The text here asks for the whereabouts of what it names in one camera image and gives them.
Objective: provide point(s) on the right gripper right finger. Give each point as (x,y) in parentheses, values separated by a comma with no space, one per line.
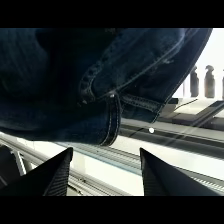
(166,180)

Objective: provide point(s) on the blue jeans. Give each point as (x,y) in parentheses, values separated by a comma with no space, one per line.
(60,83)

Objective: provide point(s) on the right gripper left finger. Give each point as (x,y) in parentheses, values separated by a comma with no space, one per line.
(50,176)

